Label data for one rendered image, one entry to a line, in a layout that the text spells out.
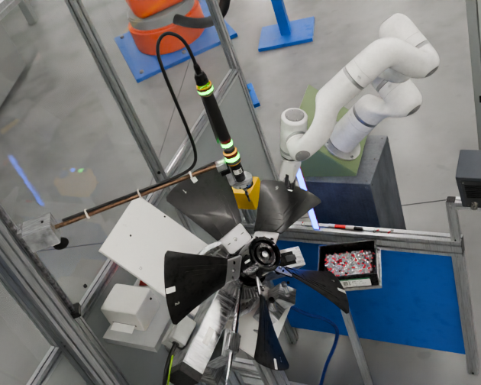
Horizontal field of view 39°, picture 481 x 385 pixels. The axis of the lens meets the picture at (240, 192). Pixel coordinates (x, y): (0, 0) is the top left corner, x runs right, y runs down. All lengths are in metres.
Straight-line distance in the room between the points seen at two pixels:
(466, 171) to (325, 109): 0.50
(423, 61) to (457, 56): 2.87
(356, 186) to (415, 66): 0.75
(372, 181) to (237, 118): 1.05
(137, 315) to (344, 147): 1.04
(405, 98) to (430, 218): 1.43
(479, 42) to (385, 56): 1.70
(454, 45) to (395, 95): 2.64
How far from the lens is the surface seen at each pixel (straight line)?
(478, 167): 2.28
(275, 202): 2.39
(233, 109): 3.54
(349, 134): 2.73
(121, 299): 2.65
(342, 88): 2.11
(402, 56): 2.14
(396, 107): 2.57
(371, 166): 2.82
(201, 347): 2.17
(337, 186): 2.80
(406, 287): 2.88
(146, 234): 2.35
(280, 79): 5.26
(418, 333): 3.12
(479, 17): 3.69
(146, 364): 3.07
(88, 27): 2.63
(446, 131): 4.41
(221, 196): 2.23
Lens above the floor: 2.77
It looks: 39 degrees down
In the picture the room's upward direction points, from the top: 22 degrees counter-clockwise
